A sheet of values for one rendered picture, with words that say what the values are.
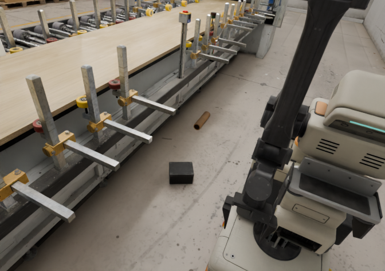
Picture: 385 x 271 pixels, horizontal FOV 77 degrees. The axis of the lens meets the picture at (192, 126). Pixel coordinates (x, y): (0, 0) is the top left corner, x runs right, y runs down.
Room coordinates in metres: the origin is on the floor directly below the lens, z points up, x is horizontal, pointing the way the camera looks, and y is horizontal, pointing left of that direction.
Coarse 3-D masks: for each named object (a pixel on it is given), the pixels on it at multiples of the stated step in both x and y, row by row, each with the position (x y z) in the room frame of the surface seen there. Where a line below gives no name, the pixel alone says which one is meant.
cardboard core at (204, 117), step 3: (204, 114) 2.35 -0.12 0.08; (207, 114) 2.37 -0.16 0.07; (201, 117) 2.28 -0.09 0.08; (204, 117) 2.28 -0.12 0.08; (207, 117) 2.33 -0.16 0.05; (198, 120) 2.21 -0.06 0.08; (201, 120) 2.22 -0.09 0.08; (204, 120) 2.25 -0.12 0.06; (195, 123) 2.16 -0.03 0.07; (198, 123) 2.16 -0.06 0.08; (201, 123) 2.18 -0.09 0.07; (195, 126) 2.18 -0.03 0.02; (198, 126) 2.20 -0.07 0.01; (201, 126) 2.16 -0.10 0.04; (198, 129) 2.13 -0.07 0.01
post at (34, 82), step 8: (32, 80) 0.76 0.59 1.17; (40, 80) 0.79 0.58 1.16; (32, 88) 0.76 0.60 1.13; (40, 88) 0.78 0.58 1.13; (32, 96) 0.77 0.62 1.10; (40, 96) 0.77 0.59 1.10; (40, 104) 0.76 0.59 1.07; (48, 104) 0.79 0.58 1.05; (40, 112) 0.76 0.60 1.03; (48, 112) 0.78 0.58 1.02; (40, 120) 0.77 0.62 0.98; (48, 120) 0.77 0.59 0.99; (48, 128) 0.76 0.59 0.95; (48, 136) 0.76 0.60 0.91; (56, 136) 0.78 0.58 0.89; (56, 160) 0.76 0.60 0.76; (64, 160) 0.78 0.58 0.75
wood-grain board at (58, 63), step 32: (96, 32) 2.25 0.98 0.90; (128, 32) 2.37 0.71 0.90; (160, 32) 2.49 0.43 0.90; (192, 32) 2.62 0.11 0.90; (0, 64) 1.39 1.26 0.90; (32, 64) 1.44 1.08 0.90; (64, 64) 1.49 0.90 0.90; (96, 64) 1.55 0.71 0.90; (128, 64) 1.62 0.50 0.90; (0, 96) 1.03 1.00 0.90; (64, 96) 1.10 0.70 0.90; (0, 128) 0.78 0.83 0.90
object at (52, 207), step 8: (16, 184) 0.57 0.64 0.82; (24, 184) 0.57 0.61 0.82; (16, 192) 0.55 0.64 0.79; (24, 192) 0.54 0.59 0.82; (32, 192) 0.55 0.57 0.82; (32, 200) 0.52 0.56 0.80; (40, 200) 0.52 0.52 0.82; (48, 200) 0.52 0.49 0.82; (48, 208) 0.49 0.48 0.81; (56, 208) 0.49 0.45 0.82; (64, 208) 0.49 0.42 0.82; (64, 216) 0.46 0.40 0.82; (72, 216) 0.47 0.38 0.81
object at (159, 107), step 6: (114, 90) 1.32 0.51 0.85; (132, 96) 1.27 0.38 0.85; (138, 96) 1.28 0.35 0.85; (138, 102) 1.24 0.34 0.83; (144, 102) 1.23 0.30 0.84; (150, 102) 1.23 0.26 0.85; (156, 108) 1.20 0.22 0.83; (162, 108) 1.18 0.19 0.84; (168, 108) 1.18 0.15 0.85; (174, 114) 1.17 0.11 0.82
